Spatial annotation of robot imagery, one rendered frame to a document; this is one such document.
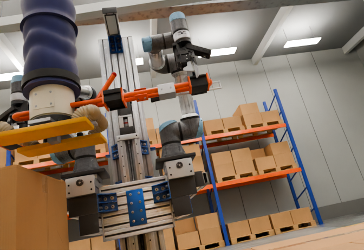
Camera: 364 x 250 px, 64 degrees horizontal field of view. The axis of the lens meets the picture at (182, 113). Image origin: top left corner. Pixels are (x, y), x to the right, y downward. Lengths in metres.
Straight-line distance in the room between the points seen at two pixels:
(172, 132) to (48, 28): 0.84
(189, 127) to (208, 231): 6.82
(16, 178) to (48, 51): 0.53
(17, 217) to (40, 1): 0.87
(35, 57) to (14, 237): 0.66
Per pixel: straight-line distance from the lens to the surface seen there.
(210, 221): 8.42
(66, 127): 1.11
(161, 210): 1.61
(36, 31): 1.38
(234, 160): 8.81
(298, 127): 11.43
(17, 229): 1.02
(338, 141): 11.98
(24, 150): 1.34
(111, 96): 1.18
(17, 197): 1.04
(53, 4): 1.45
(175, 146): 1.68
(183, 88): 1.22
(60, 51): 1.33
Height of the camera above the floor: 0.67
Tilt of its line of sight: 21 degrees up
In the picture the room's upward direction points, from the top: 12 degrees counter-clockwise
